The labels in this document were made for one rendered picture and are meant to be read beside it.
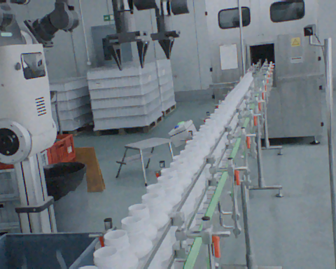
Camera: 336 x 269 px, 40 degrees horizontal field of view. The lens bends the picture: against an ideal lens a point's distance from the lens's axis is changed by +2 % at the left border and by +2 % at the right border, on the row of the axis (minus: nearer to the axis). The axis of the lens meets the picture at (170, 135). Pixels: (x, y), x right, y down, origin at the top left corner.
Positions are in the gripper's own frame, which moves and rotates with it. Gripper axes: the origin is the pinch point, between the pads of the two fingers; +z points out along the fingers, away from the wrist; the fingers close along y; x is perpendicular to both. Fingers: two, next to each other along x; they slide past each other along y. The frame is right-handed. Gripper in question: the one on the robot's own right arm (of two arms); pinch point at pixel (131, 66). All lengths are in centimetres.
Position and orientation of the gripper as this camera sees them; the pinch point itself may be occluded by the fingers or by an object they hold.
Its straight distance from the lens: 130.5
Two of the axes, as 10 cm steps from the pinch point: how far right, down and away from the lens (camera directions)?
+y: 9.7, -0.7, -2.4
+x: 2.2, -2.1, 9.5
